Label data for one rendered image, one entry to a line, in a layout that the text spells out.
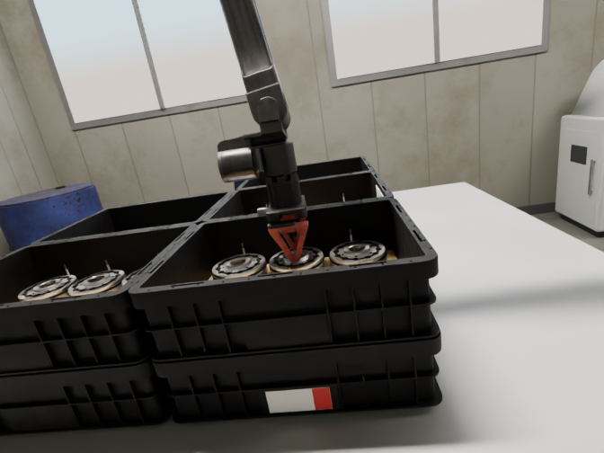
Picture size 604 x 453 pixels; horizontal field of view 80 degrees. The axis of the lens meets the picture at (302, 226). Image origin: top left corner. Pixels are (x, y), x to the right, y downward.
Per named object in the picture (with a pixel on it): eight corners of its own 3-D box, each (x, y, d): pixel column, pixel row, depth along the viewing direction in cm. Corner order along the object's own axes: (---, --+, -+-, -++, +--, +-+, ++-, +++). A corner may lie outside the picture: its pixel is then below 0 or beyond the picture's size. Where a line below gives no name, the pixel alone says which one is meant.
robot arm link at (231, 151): (277, 93, 56) (283, 108, 64) (205, 106, 57) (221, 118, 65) (288, 171, 56) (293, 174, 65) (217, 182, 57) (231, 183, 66)
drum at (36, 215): (78, 292, 291) (37, 188, 264) (146, 283, 286) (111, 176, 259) (22, 336, 235) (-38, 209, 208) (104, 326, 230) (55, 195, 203)
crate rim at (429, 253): (395, 208, 71) (395, 196, 70) (442, 277, 42) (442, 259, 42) (202, 233, 75) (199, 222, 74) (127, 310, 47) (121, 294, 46)
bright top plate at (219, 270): (269, 253, 72) (268, 250, 72) (262, 275, 63) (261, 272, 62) (220, 259, 73) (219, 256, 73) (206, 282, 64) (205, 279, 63)
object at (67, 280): (88, 275, 76) (87, 272, 76) (50, 300, 67) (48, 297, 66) (48, 279, 78) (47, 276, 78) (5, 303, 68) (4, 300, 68)
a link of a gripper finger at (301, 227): (275, 270, 61) (265, 217, 59) (278, 254, 68) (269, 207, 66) (315, 264, 61) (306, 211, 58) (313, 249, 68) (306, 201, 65)
